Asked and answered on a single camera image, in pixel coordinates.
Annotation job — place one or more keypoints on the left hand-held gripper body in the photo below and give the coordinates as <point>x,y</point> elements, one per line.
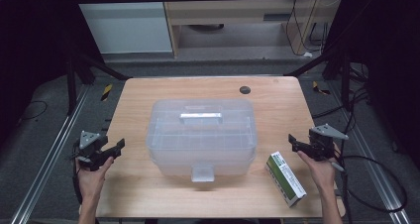
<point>87,151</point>

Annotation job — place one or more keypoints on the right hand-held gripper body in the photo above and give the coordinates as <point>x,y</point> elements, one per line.
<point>322,146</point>

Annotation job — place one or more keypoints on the green and white carton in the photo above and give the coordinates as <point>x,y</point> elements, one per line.
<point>285,179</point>

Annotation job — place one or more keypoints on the clear plastic storage box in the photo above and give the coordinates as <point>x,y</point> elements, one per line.
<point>201,141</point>

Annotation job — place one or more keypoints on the person's right hand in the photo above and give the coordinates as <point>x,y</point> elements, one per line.
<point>323,174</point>

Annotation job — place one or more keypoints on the person's left hand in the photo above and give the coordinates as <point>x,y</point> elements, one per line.
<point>89,182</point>

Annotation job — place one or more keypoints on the yellow and black tape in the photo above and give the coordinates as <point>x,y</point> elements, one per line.
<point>106,92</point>
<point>318,88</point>

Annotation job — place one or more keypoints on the black metal stand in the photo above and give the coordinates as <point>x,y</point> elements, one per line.
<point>345,85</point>
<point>71,85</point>

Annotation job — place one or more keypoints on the dark round table grommet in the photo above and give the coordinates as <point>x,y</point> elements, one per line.
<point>244,90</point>

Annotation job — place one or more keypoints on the white plug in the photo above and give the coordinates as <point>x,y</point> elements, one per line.
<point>307,55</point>

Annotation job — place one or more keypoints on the white cabinet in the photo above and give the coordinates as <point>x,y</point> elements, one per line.
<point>125,25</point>

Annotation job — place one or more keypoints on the light wooden desk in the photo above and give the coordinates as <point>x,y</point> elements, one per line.
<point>231,11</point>

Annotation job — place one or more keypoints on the aluminium floor rail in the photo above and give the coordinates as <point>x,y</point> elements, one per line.
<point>49,161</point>
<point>384,191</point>

